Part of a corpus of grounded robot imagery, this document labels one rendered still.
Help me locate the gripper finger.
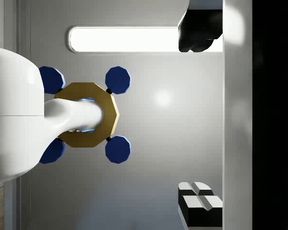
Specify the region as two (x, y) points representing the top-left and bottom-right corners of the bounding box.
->
(177, 0), (223, 53)
(178, 181), (223, 230)

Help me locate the drone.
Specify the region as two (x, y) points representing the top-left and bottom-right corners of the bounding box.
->
(38, 66), (132, 165)

